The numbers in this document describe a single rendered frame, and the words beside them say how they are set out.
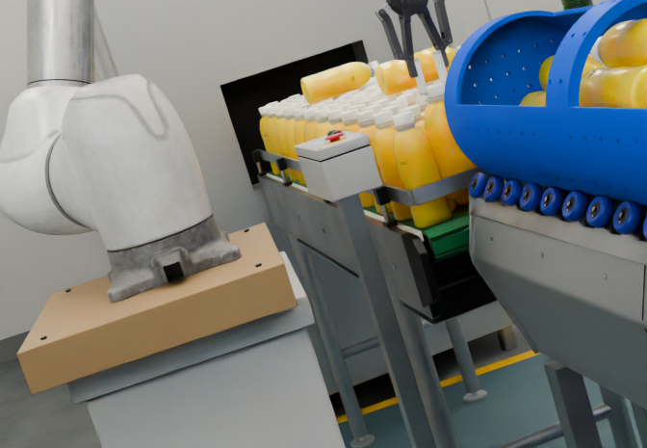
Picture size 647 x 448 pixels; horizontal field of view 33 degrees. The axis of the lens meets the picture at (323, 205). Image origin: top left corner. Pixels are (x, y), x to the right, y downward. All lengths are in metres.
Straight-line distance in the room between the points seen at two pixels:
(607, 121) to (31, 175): 0.79
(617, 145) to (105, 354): 0.66
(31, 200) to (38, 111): 0.13
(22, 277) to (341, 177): 4.42
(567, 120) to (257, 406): 0.54
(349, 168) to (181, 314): 0.71
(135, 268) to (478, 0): 4.98
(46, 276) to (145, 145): 4.83
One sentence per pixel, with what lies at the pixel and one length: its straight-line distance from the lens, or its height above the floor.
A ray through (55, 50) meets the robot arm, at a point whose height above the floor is 1.39.
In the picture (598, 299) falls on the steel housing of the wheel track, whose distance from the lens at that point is 1.54.
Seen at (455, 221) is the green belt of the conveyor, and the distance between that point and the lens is 2.00.
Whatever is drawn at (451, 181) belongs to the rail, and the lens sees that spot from 1.99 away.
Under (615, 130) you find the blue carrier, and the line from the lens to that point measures 1.32.
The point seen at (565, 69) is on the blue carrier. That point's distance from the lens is 1.44.
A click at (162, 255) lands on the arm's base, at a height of 1.09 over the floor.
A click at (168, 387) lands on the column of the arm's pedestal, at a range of 1.41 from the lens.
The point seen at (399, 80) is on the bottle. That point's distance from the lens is 2.43.
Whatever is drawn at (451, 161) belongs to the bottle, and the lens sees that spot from 2.01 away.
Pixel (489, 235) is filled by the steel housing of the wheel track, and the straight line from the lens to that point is 1.89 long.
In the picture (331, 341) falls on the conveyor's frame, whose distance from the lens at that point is 3.41.
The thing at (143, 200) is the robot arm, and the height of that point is 1.17.
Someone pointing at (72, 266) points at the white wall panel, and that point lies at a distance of 6.22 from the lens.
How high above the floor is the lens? 1.33
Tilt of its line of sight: 10 degrees down
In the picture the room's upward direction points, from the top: 17 degrees counter-clockwise
